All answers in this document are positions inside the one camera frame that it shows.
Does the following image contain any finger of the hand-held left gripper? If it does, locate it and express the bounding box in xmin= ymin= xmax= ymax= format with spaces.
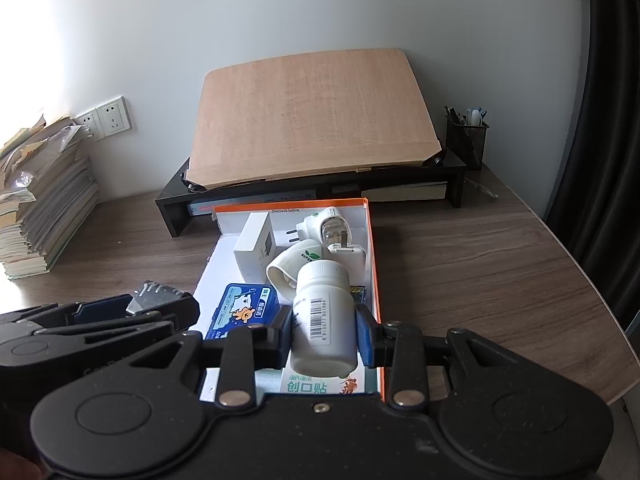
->
xmin=0 ymin=296 xmax=133 ymax=333
xmin=37 ymin=294 xmax=201 ymax=348

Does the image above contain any white wall socket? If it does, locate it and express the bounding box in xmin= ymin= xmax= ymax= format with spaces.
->
xmin=95 ymin=96 xmax=132 ymax=137
xmin=75 ymin=107 xmax=101 ymax=141

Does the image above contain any grey cable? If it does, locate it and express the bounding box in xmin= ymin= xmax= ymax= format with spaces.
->
xmin=462 ymin=177 xmax=501 ymax=198

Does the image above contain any white heater with green button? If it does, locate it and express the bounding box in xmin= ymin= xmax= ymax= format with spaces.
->
xmin=287 ymin=207 xmax=353 ymax=256

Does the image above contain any blue cotton swab box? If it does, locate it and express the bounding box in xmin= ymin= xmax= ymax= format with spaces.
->
xmin=204 ymin=282 xmax=282 ymax=342

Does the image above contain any wooden board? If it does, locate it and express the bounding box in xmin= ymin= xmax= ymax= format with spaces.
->
xmin=186 ymin=49 xmax=443 ymax=192

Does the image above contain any black monitor stand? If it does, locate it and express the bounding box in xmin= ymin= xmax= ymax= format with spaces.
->
xmin=155 ymin=147 xmax=467 ymax=238

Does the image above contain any white heater with leaf print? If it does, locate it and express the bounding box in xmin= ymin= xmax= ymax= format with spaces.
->
xmin=265 ymin=240 xmax=331 ymax=306

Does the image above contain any black mesh pen holder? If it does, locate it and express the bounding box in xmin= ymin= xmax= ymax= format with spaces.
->
xmin=445 ymin=106 xmax=491 ymax=171

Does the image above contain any stack of books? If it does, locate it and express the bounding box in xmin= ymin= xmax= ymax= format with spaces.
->
xmin=0 ymin=115 xmax=101 ymax=281

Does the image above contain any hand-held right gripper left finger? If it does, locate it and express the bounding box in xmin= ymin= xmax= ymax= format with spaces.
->
xmin=127 ymin=304 xmax=294 ymax=407

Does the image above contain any teal bandage box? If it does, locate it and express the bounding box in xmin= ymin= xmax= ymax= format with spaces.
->
xmin=279 ymin=367 xmax=378 ymax=396

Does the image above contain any white charger box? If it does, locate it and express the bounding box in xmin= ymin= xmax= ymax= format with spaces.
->
xmin=233 ymin=212 xmax=286 ymax=281

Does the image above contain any clear plastic bag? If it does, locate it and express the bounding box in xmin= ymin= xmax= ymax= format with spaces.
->
xmin=10 ymin=120 xmax=86 ymax=198

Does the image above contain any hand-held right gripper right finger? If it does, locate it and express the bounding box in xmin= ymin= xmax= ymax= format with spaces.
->
xmin=354 ymin=304 xmax=518 ymax=407

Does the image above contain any white pill bottle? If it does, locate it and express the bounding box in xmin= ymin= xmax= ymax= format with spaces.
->
xmin=289 ymin=260 xmax=358 ymax=380

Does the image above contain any white charger adapter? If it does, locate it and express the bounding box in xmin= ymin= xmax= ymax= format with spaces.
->
xmin=326 ymin=241 xmax=366 ymax=281

